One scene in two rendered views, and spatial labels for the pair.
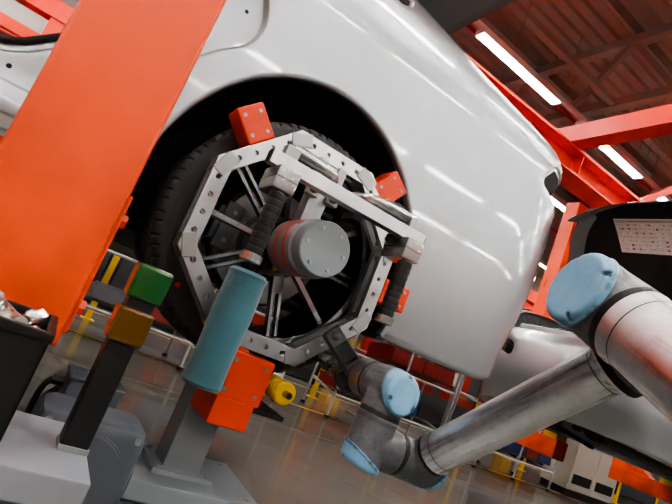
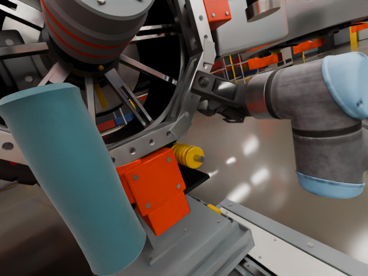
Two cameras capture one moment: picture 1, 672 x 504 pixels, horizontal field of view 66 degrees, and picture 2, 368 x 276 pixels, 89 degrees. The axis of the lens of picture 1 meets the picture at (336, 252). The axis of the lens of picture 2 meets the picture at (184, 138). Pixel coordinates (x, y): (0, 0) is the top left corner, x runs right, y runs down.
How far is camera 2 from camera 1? 0.88 m
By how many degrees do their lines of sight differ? 26
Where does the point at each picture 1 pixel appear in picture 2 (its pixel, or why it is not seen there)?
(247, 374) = (156, 177)
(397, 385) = (360, 79)
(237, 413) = (174, 207)
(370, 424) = (339, 150)
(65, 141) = not seen: outside the picture
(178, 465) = (163, 240)
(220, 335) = (79, 209)
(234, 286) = (23, 134)
